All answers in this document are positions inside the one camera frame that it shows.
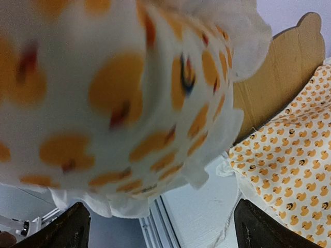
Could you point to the small duck print pillow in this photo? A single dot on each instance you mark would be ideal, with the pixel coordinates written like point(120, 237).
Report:
point(117, 102)

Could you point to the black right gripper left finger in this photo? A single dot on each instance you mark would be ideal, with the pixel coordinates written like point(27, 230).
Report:
point(70, 229)

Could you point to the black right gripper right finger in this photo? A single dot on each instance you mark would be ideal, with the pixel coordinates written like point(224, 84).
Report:
point(263, 227)

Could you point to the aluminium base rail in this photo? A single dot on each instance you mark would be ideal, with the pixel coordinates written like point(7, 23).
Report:
point(157, 229)

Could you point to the wooden pet bed frame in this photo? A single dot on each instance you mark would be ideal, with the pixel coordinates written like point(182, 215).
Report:
point(293, 56)

